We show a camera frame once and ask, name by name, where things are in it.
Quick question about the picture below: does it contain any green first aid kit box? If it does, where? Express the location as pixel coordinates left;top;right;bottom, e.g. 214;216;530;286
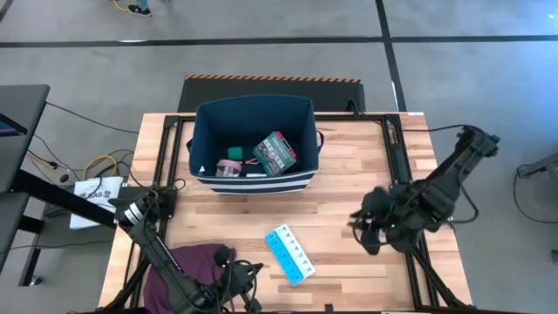
251;130;299;178

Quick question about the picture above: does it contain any black aluminium table frame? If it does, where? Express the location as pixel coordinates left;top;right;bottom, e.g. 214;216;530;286
113;112;471;314

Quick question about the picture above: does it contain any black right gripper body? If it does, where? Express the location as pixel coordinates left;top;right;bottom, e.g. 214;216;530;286
361;187;409;248

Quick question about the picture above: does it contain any dark grey desk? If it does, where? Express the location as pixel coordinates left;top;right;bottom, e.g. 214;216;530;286
0;83;51;195

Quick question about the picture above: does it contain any clear cup with pink lid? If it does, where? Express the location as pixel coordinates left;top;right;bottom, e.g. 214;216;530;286
214;158;243;179

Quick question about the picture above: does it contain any purple cloth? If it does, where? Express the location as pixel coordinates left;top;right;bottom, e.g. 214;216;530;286
142;242;237;314

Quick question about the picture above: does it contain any blue weekly pill organizer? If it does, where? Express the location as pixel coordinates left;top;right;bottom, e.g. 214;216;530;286
263;222;317;288

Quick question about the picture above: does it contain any grey stand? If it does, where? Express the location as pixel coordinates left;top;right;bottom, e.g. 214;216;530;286
515;151;558;181

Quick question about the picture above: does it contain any person's black shoe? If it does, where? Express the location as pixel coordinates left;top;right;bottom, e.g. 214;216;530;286
126;0;154;19

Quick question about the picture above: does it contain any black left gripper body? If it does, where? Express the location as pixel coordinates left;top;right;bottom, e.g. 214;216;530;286
221;263;256;306

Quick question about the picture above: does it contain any black floor mat orange edge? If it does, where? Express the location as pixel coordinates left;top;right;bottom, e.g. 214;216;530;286
176;73;367;114

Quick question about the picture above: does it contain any navy white striped fabric basket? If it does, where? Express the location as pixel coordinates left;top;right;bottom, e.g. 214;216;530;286
186;93;326;196

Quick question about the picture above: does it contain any white printed paper sheet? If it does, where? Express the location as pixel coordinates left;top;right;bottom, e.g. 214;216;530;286
69;175;125;231

